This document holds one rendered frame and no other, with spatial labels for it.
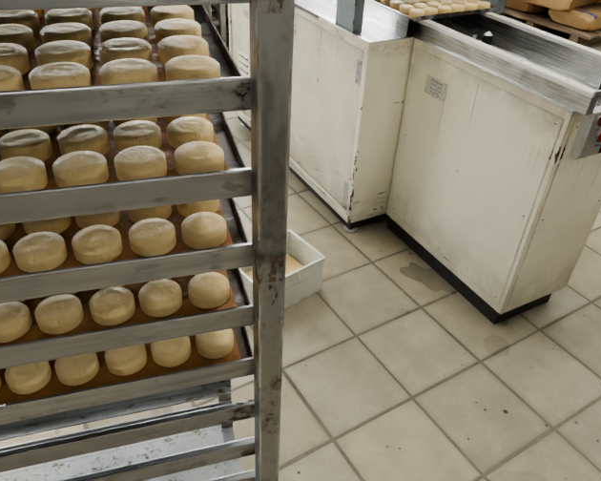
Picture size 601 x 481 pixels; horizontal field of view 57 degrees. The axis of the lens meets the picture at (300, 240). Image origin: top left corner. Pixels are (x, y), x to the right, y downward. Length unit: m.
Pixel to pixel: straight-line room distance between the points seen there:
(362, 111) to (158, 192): 1.62
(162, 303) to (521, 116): 1.35
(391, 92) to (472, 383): 1.06
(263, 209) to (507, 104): 1.37
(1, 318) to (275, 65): 0.42
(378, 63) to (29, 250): 1.61
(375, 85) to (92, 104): 1.66
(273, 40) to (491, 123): 1.46
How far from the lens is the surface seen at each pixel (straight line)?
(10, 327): 0.69
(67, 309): 0.69
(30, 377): 0.75
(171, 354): 0.73
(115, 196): 0.54
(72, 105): 0.50
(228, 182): 0.54
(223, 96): 0.50
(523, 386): 1.99
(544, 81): 1.74
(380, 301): 2.12
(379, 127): 2.18
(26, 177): 0.57
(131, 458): 1.53
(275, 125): 0.49
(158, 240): 0.61
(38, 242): 0.64
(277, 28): 0.46
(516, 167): 1.83
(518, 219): 1.87
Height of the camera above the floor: 1.42
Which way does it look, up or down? 37 degrees down
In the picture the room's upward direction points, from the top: 3 degrees clockwise
